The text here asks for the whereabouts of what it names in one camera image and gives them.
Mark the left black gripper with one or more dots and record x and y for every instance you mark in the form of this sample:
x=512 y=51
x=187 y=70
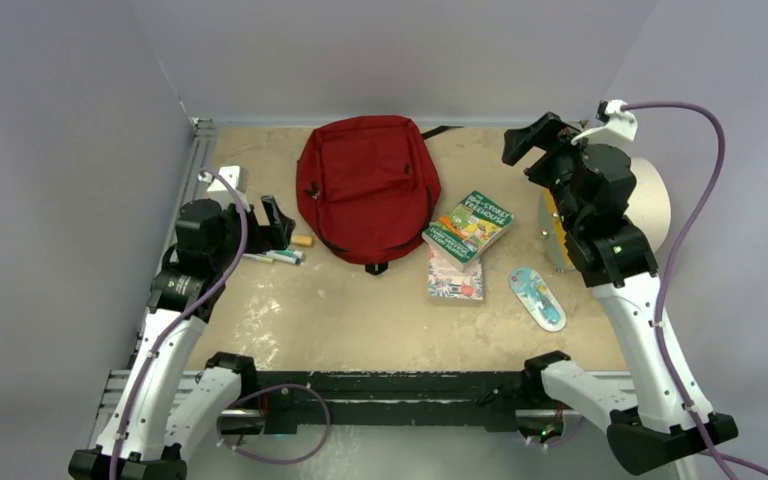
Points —
x=262 y=236

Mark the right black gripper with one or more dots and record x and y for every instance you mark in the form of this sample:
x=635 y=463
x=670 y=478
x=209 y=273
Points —
x=550 y=134

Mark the red backpack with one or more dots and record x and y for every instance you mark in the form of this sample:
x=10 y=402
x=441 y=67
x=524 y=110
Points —
x=368 y=188

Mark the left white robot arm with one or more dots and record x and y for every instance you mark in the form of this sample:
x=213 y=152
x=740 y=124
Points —
x=154 y=429

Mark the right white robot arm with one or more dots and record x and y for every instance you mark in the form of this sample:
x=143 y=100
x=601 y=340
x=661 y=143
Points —
x=589 y=177

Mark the thin yellow-green pen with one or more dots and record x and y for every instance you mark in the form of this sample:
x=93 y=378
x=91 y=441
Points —
x=258 y=258

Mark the green treehouse paperback book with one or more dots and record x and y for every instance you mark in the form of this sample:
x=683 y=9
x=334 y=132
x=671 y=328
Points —
x=461 y=235

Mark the white cylinder with coloured disc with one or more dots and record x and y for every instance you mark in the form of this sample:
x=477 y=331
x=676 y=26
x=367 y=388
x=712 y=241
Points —
x=649 y=209

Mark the light blue pencil case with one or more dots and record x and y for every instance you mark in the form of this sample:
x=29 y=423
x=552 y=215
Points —
x=534 y=294

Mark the floral cover book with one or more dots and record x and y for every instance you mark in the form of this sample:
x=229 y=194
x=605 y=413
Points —
x=446 y=283

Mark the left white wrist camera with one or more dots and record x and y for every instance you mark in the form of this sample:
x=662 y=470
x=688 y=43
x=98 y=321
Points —
x=236 y=177

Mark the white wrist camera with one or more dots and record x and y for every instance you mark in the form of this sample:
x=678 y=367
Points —
x=236 y=177
x=618 y=129

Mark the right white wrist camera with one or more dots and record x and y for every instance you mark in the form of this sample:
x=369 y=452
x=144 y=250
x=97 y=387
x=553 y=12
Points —
x=618 y=129

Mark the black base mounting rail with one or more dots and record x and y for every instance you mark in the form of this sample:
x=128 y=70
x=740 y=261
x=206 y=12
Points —
x=496 y=401

